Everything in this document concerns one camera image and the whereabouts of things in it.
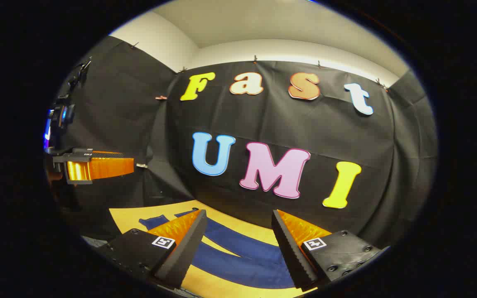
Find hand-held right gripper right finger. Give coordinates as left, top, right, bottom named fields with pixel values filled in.
left=272, top=209, right=388, bottom=291

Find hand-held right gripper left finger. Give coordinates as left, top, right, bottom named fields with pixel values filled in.
left=94, top=209, right=208, bottom=290

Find blue denim jeans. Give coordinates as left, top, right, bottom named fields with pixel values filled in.
left=139, top=209, right=298, bottom=289

